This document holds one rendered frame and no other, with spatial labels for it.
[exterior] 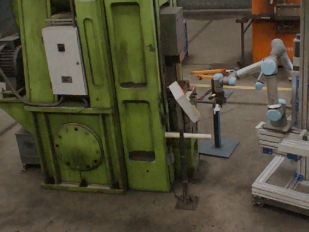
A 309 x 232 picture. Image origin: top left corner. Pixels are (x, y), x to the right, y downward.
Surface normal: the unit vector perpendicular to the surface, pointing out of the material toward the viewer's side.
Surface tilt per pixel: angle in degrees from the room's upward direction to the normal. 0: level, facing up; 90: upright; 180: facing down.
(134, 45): 89
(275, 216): 0
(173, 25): 90
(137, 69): 89
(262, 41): 90
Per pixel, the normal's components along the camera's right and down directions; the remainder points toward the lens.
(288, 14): -0.31, 0.37
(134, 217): -0.07, -0.93
